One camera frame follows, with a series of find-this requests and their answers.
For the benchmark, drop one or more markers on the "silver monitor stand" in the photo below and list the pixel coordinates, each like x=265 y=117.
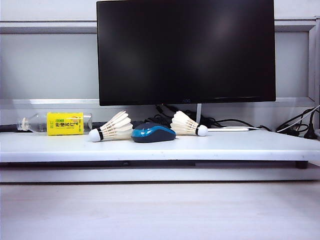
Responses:
x=199 y=112

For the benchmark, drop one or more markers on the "white feather shuttlecock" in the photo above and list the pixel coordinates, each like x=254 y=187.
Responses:
x=115 y=130
x=185 y=125

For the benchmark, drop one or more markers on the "black computer monitor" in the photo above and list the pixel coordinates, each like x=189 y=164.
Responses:
x=162 y=50

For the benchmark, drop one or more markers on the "white raised desk board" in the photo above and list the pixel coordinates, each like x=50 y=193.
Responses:
x=225 y=147

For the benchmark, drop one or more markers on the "black keyboard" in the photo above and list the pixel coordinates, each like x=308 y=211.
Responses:
x=98 y=124

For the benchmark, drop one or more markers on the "black rubber board foot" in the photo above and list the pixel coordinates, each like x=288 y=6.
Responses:
x=302 y=165

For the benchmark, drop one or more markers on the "clear bottle yellow label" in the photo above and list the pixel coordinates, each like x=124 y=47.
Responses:
x=65 y=123

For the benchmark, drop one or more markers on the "white base panel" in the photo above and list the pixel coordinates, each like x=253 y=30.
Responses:
x=150 y=175

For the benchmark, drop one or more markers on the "grey aluminium partition frame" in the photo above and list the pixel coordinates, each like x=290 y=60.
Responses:
x=50 y=27

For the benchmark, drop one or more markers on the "blue black computer mouse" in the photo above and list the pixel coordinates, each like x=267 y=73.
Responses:
x=155 y=135

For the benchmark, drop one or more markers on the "black power plug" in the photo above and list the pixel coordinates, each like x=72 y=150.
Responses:
x=311 y=133

